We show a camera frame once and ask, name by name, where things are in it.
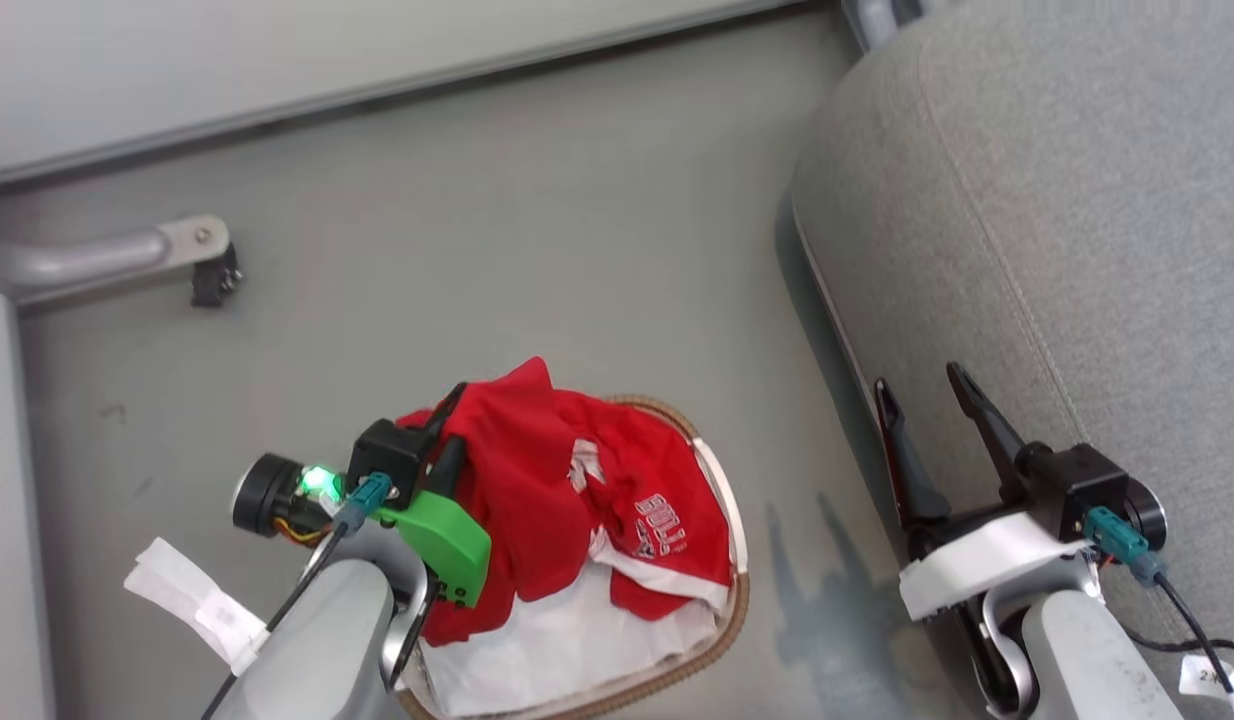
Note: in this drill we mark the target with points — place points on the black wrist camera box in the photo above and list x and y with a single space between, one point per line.
1072 485
389 455

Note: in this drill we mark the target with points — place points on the black round right gripper motor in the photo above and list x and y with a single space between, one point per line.
1149 515

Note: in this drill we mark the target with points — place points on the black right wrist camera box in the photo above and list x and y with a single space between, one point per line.
1072 485

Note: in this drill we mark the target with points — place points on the white garment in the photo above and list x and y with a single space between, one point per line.
557 650

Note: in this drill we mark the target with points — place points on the grey partition post with foot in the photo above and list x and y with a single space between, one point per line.
87 255

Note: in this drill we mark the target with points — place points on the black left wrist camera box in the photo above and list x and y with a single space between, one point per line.
389 455

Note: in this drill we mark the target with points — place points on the grey partition bottom rail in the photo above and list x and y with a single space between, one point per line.
277 108

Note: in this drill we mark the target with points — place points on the grey fabric sofa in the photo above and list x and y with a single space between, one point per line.
1057 200

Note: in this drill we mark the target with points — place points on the small white paper tag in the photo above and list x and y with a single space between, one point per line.
1205 676

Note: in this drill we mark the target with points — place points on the large white paper tag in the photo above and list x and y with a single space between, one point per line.
192 600

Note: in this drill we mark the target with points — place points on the black round left gripper motor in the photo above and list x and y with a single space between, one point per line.
262 495

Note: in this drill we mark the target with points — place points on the black caster wheel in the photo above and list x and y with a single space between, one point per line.
215 280

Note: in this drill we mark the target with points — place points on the woven laundry basket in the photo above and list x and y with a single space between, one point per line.
732 540

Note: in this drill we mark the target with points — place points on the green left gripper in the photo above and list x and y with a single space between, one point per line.
447 545

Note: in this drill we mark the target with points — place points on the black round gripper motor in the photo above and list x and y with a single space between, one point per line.
262 495
1149 515

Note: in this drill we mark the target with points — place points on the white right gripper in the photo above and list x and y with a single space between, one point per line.
977 560

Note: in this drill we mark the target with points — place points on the red sports jersey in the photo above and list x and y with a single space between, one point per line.
527 480

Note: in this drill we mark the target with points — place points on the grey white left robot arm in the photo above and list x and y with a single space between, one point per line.
317 640

